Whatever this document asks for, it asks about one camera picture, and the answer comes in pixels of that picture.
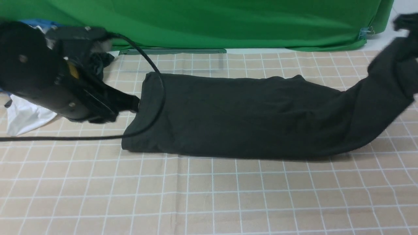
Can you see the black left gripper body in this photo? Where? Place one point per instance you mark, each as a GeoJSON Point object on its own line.
{"type": "Point", "coordinates": [77, 45]}

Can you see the green backdrop cloth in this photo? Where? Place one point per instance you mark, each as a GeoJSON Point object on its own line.
{"type": "Point", "coordinates": [301, 25]}

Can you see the white crumpled shirt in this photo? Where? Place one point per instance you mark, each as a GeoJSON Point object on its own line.
{"type": "Point", "coordinates": [24, 116]}

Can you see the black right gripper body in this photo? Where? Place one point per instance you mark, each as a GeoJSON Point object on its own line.
{"type": "Point", "coordinates": [407, 22]}

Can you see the beige checked tablecloth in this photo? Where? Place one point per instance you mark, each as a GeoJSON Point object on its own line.
{"type": "Point", "coordinates": [96, 188]}

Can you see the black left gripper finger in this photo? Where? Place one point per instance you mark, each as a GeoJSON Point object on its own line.
{"type": "Point", "coordinates": [117, 101]}

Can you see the dark teal crumpled garment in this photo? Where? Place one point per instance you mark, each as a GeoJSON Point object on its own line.
{"type": "Point", "coordinates": [98, 62]}

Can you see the green metal base bar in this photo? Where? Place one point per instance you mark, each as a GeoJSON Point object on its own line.
{"type": "Point", "coordinates": [161, 51]}

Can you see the blue crumpled garment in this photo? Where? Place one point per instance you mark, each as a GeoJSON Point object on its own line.
{"type": "Point", "coordinates": [41, 23]}

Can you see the metal binder clip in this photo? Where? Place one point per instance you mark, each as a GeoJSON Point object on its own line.
{"type": "Point", "coordinates": [364, 33]}

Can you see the dark gray long-sleeved shirt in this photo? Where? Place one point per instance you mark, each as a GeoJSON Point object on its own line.
{"type": "Point", "coordinates": [277, 118]}

